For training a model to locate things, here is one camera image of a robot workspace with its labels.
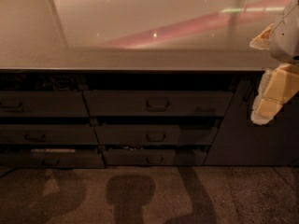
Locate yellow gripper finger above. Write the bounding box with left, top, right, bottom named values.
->
left=249, top=24, right=273, bottom=50
left=250, top=63, right=299, bottom=125

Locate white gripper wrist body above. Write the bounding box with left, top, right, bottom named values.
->
left=270, top=0, right=299, bottom=63

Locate dark drawer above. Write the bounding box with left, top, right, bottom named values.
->
left=83, top=91, right=233, bottom=117
left=95, top=125, right=218, bottom=146
left=0, top=91, right=88, bottom=118
left=103, top=149, right=206, bottom=166
left=0, top=148, right=106, bottom=169
left=0, top=124, right=98, bottom=145

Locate pale flat item in drawer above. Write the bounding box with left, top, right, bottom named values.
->
left=30, top=148, right=76, bottom=154

